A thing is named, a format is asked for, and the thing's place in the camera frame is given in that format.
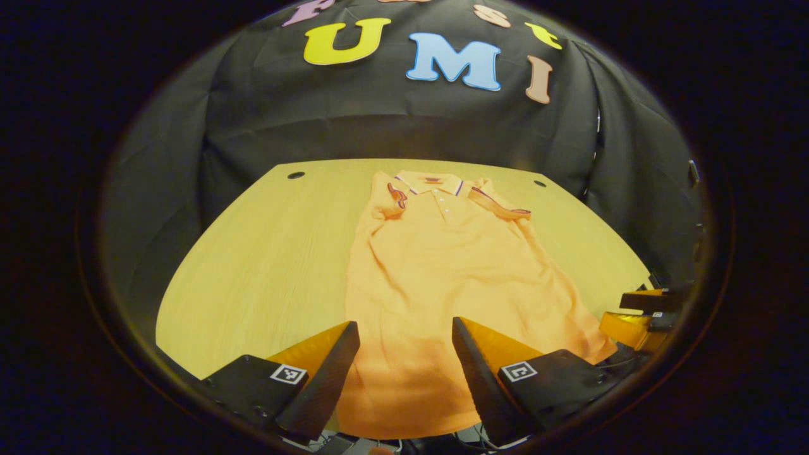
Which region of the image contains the orange T-shirt with striped collar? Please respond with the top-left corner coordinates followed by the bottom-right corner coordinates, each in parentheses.
top-left (335, 169), bottom-right (618, 440)

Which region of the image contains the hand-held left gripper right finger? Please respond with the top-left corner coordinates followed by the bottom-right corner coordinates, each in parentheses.
top-left (451, 317), bottom-right (623, 446)

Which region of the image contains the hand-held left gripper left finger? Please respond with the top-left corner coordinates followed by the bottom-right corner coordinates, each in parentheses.
top-left (202, 320), bottom-right (361, 442)

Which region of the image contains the black backdrop cloth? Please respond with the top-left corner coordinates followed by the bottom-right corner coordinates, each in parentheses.
top-left (101, 0), bottom-right (705, 356)

